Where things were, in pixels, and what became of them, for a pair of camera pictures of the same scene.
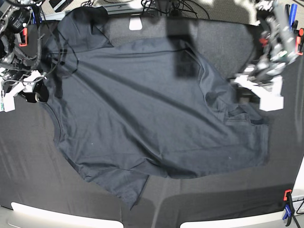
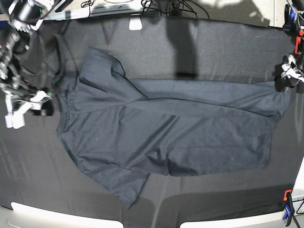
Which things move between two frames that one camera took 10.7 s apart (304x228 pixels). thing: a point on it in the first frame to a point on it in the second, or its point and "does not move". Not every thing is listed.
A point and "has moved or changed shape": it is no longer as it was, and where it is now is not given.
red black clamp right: (299, 42) does not move
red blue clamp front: (289, 210) does not move
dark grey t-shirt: (125, 111) has moved or changed shape
